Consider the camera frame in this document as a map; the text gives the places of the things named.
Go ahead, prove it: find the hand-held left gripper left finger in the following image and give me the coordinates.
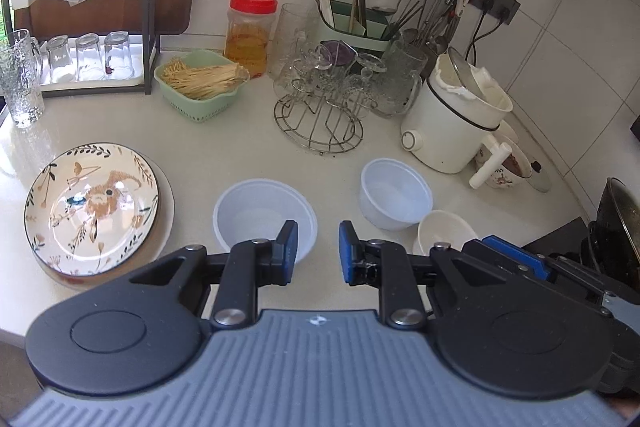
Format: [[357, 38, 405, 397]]
[[129, 219, 300, 330]]

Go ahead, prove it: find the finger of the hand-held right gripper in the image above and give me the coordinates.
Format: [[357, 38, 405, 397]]
[[461, 234, 618, 308]]

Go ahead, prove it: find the tall clear glass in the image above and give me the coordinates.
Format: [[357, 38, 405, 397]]
[[270, 3, 321, 80]]

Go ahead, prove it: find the small white ceramic bowl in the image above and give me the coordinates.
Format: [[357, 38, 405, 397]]
[[417, 209, 480, 258]]

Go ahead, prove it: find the bundle of wooden sticks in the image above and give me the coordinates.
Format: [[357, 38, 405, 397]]
[[161, 57, 250, 100]]

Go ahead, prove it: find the green white utensil holder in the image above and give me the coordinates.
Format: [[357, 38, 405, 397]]
[[320, 0, 396, 58]]

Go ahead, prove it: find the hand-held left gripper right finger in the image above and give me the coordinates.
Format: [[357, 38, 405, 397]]
[[338, 221, 533, 332]]

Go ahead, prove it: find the purple glass cup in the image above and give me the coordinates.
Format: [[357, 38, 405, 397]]
[[320, 39, 357, 68]]

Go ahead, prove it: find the dark metal pot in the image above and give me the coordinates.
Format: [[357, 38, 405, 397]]
[[592, 177, 640, 288]]

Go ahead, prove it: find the dark rimmed floral plate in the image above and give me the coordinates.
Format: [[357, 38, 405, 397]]
[[24, 142, 162, 277]]

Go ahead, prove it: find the white drip tray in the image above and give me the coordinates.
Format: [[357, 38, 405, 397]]
[[40, 39, 146, 88]]

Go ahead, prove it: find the glass pot lid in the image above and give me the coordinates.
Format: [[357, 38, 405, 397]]
[[515, 142, 553, 194]]

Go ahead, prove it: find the translucent white plastic bowl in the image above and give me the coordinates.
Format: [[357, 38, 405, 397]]
[[360, 158, 434, 232], [213, 178, 319, 265]]

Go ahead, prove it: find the black stovetop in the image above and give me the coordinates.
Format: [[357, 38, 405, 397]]
[[522, 217, 593, 260]]

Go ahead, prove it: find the floral ceramic bowl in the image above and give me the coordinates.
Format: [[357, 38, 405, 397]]
[[475, 142, 533, 190]]

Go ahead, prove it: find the black metal dish rack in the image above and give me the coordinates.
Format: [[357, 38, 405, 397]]
[[0, 0, 163, 98]]

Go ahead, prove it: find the green plastic basket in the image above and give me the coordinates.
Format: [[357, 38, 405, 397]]
[[153, 49, 251, 124]]

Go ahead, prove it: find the white electric cooking pot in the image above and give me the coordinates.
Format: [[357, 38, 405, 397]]
[[400, 47, 515, 190]]

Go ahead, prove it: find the white plate pink flower print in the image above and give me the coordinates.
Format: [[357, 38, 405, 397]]
[[42, 149, 177, 292]]

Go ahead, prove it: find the wooden chopsticks bundle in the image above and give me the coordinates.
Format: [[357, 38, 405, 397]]
[[347, 0, 368, 32]]

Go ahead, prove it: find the wire cup stand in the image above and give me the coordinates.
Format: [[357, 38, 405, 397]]
[[272, 52, 365, 154]]

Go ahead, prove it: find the black power cable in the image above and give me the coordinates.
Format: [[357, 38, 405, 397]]
[[465, 9, 488, 60]]

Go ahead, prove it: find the tall textured glass cup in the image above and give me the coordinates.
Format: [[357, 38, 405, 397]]
[[0, 29, 46, 129]]

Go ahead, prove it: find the red lid plastic jar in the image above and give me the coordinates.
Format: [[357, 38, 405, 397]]
[[223, 0, 278, 78]]

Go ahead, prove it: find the clear glass cup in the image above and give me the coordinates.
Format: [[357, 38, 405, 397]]
[[342, 54, 388, 108], [274, 52, 321, 102]]

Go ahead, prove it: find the small clear drinking glass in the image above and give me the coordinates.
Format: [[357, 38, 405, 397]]
[[103, 31, 135, 79], [75, 33, 105, 81], [46, 35, 76, 82]]

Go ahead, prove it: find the textured glass pitcher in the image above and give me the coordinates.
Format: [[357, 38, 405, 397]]
[[370, 41, 426, 118]]

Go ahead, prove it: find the black wall power strip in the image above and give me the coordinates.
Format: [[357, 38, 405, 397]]
[[470, 0, 521, 25]]

